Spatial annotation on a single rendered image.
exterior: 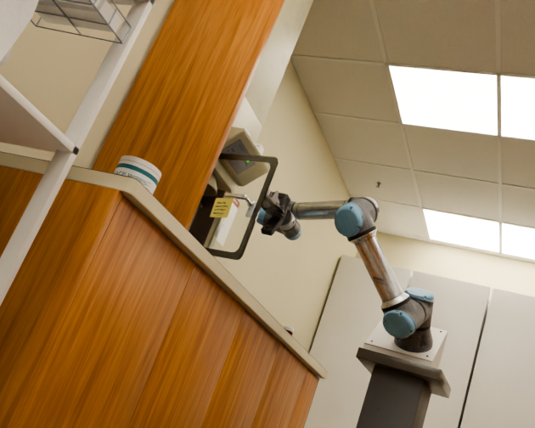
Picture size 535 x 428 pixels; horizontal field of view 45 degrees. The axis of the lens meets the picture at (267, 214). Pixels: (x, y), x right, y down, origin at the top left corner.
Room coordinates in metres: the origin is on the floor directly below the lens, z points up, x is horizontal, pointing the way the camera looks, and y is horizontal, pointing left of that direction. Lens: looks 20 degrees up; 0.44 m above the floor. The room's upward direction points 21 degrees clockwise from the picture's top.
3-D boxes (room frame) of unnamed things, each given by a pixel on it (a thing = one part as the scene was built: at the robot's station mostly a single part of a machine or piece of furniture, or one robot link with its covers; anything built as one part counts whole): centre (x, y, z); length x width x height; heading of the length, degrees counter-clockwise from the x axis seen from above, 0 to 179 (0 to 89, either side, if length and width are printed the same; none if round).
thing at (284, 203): (2.35, -0.04, 1.31); 0.12 x 0.08 x 0.09; 153
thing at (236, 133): (2.38, 0.17, 1.46); 0.32 x 0.11 x 0.10; 154
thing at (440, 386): (2.54, -0.73, 0.92); 0.32 x 0.32 x 0.04; 61
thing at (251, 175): (2.18, 0.15, 1.19); 0.30 x 0.01 x 0.40; 54
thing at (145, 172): (1.84, 0.40, 1.02); 0.13 x 0.13 x 0.15
